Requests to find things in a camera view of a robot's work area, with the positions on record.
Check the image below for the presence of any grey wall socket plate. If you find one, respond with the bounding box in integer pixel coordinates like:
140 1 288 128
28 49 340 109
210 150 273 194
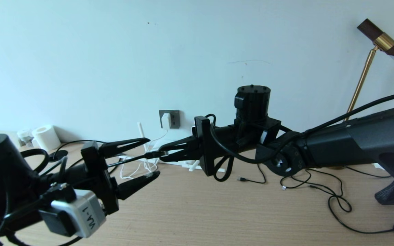
159 110 180 129

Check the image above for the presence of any small jar with white lid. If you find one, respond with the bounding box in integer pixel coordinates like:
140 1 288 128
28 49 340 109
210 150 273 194
17 129 35 148

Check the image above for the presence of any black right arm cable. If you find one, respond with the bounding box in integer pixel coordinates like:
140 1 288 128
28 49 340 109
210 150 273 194
206 91 394 182

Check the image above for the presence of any thick black desk cable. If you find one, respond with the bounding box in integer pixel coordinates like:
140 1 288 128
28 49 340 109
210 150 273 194
52 139 166 171

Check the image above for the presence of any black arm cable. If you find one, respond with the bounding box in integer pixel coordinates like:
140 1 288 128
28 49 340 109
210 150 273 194
0 149 81 246
206 91 394 182

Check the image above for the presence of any black multi-head USB cable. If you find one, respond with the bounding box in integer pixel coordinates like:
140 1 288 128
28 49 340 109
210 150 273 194
236 164 352 212

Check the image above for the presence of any white router with antennas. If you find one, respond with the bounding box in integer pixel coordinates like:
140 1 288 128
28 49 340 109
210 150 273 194
119 122 225 172

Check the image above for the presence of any white toilet paper roll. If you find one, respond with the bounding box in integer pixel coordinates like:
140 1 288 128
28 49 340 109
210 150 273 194
32 125 61 152

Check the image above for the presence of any brass desk lamp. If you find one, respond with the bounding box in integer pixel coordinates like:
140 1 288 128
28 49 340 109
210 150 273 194
327 18 394 170

